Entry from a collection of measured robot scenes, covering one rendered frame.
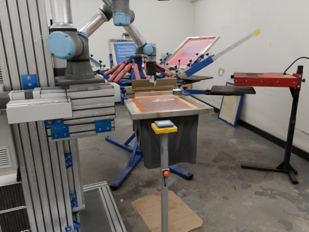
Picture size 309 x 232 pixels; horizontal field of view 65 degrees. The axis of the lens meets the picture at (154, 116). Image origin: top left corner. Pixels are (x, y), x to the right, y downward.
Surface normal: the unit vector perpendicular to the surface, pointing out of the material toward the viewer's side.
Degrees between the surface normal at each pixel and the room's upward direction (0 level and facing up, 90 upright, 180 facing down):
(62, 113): 90
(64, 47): 97
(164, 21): 90
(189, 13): 90
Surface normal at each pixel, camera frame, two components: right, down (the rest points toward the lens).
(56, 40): -0.07, 0.40
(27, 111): 0.37, 0.25
